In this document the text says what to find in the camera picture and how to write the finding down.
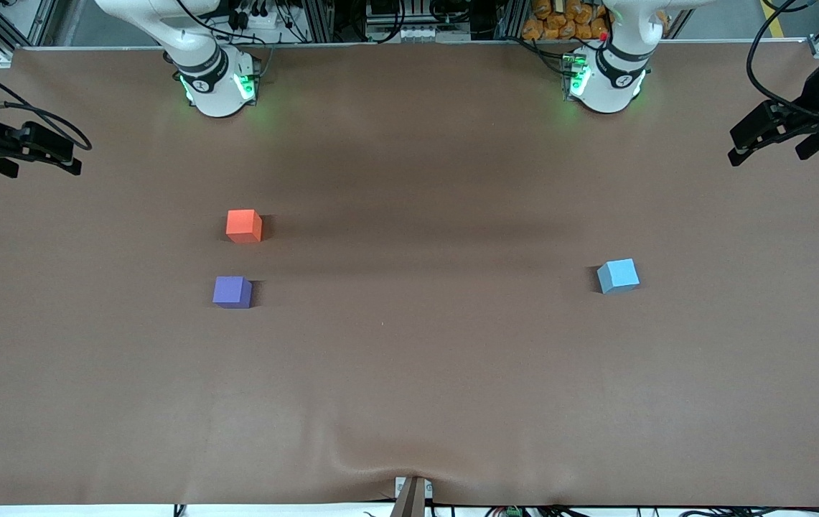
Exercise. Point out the light blue foam block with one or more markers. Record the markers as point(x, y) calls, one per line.
point(618, 276)

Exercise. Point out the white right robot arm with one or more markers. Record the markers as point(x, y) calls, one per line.
point(212, 79)

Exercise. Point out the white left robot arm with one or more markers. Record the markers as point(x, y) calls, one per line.
point(617, 72)

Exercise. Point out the orange foam block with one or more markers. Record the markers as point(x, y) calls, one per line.
point(242, 225)

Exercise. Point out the purple foam block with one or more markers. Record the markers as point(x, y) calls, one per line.
point(231, 291)

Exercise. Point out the bag of orange items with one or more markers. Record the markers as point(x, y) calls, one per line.
point(563, 18)

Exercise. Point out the white power strip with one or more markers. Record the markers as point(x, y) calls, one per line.
point(258, 14)

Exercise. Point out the brown table mat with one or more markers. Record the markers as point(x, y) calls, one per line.
point(409, 359)

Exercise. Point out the small green terminal connector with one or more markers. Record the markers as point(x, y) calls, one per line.
point(514, 512)

